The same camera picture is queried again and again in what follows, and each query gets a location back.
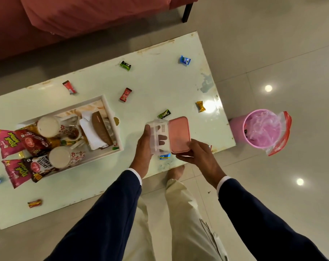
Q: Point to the person's right hand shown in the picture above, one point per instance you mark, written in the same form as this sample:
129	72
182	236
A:
205	163

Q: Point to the person's left hand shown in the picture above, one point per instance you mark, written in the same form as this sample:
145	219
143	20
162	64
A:
142	152

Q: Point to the pink lidded clear container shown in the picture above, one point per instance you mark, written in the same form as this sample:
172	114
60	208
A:
160	127

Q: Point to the dark green candy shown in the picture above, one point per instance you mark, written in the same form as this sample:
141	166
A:
164	114

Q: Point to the yellow candy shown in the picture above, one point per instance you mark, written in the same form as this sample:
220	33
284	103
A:
200	106

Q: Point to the white printed tray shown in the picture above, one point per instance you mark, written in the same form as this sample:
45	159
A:
107	105

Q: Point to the red candy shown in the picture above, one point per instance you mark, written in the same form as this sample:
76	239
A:
69	87
125	95

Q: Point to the white floral mug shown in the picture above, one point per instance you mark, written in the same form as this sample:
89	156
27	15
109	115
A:
59	157
48	127

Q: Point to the clear zip bag red seal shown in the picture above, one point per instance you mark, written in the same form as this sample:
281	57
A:
285	127

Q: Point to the bright green candy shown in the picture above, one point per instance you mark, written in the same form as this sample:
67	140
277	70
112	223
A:
125	65

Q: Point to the salted peanuts packet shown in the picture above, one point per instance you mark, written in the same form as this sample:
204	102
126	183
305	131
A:
40	167

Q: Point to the maroon and yellow snack packet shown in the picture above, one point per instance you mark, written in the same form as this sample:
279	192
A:
34	142

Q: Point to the orange candy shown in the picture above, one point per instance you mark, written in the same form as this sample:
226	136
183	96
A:
34	203

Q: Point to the pink snack packet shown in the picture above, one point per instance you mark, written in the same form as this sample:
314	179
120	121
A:
8	142
16	173

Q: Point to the person's right forearm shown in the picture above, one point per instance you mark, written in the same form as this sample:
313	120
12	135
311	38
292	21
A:
262	225

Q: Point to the person's left forearm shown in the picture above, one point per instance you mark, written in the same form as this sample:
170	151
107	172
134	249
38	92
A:
104	222

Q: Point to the person's right leg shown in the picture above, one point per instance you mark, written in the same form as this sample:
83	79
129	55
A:
186	222

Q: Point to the white coffee table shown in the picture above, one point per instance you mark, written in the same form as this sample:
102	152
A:
153	84

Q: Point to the pink plastic bin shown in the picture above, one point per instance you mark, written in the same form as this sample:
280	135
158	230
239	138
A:
236	130

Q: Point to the red sofa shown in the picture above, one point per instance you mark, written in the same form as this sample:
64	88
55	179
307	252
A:
6	38

